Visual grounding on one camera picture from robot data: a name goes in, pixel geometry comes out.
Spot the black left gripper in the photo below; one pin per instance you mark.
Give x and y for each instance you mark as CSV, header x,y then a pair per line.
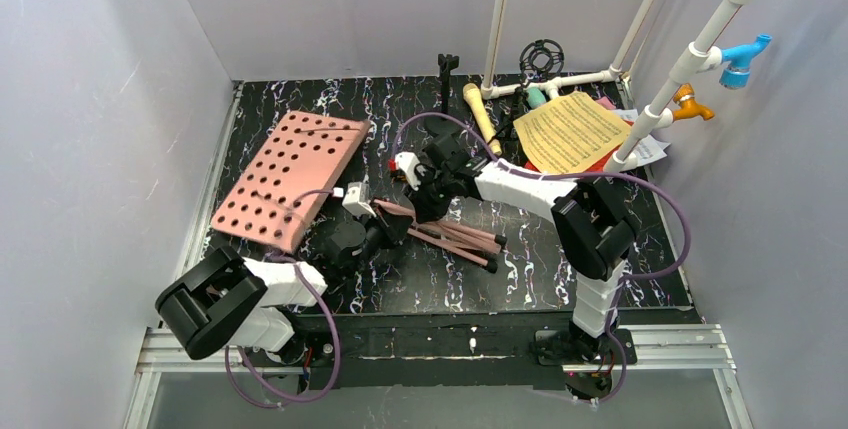
x,y
383,228

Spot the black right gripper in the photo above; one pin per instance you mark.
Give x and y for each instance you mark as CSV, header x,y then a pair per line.
x,y
428,189

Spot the black microphone stand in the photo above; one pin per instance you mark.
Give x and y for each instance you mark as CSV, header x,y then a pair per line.
x,y
436,126

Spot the cream yellow microphone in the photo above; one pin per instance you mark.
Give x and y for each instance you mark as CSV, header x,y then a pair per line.
x,y
473,98

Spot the pink music stand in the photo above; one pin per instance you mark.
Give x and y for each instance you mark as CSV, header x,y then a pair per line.
x,y
279,194

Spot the green microphone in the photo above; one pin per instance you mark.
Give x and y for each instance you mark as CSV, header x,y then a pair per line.
x,y
535,97

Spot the yellow sheet music page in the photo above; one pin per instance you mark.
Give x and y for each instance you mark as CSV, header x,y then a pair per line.
x,y
574,124

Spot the small black tripod stand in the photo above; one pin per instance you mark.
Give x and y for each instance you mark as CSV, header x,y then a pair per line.
x,y
539,62

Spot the pink sheet music page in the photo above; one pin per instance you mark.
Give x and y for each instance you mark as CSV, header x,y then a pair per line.
x,y
606,102

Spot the white sheet music page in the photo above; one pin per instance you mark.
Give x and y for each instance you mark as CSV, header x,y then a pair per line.
x,y
648,150

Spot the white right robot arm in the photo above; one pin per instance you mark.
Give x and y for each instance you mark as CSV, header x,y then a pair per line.
x,y
594,228

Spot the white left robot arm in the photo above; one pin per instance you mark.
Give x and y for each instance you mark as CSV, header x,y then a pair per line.
x,y
227,299

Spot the orange pipe fitting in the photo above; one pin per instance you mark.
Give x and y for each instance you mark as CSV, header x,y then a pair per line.
x,y
688,106

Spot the blue pipe fitting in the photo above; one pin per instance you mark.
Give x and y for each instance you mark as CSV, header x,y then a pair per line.
x,y
738,61

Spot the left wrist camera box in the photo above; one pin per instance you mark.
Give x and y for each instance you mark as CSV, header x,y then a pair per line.
x,y
357,201

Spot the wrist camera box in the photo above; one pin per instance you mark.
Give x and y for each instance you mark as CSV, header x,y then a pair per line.
x,y
357,201
402,167

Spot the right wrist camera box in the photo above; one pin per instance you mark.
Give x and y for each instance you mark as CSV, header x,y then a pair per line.
x,y
402,167

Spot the right robot arm base mount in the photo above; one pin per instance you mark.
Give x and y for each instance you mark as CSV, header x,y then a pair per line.
x,y
588,363

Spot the aluminium rail frame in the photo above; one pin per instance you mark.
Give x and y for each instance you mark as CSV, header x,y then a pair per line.
x,y
431,341

